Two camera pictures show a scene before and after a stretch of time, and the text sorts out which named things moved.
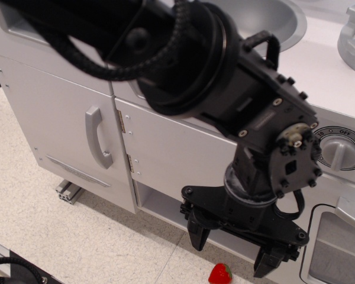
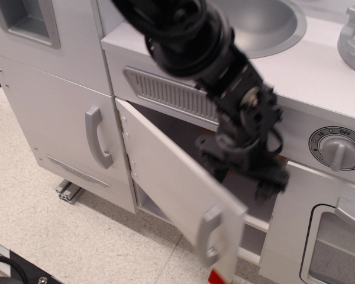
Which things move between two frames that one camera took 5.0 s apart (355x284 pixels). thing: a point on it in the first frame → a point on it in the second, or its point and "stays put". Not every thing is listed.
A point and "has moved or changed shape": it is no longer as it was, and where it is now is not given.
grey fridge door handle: [93, 117] stays put
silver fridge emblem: [77, 171] stays put
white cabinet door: [174, 151] has moved or changed shape
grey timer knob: [339, 153] stays put
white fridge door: [75, 131] stays put
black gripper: [213, 206] → [248, 144]
